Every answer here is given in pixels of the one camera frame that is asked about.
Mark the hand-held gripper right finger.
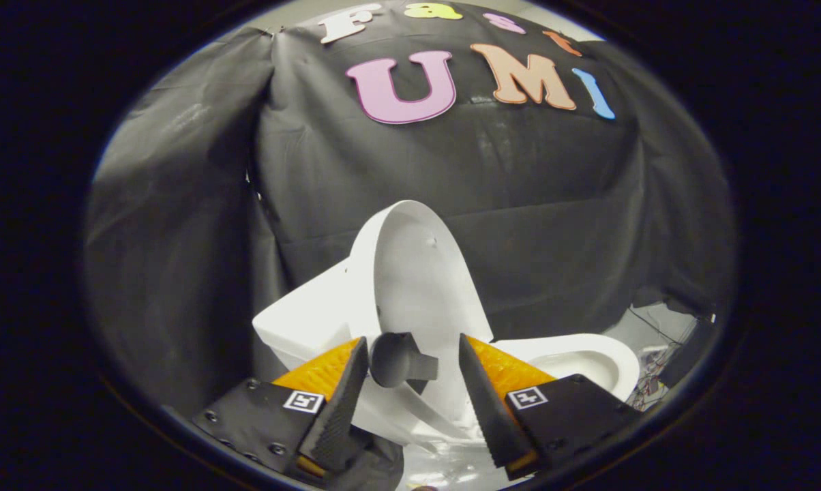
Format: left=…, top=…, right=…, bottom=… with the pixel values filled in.
left=458, top=333, right=643, bottom=481

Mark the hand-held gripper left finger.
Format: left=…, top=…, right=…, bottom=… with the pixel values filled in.
left=192, top=336, right=370, bottom=478

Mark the white toilet lid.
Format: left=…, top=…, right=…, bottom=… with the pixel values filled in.
left=348, top=200, right=494, bottom=423

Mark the white toilet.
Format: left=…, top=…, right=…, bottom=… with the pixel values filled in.
left=252, top=258, right=641, bottom=447

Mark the white toilet seat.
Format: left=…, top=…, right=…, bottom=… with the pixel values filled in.
left=503, top=333, right=641, bottom=403

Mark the black backdrop cloth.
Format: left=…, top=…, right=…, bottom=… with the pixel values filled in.
left=83, top=0, right=737, bottom=417

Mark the tangle of floor cables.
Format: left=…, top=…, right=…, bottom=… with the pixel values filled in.
left=625, top=307, right=698, bottom=413

